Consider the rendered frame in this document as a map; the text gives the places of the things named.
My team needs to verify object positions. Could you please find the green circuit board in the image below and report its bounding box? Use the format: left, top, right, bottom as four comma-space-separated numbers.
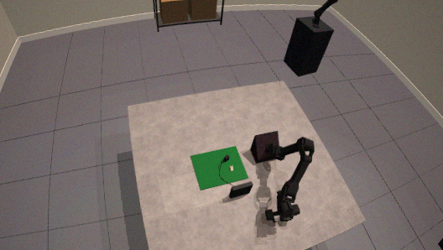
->
190, 146, 248, 190

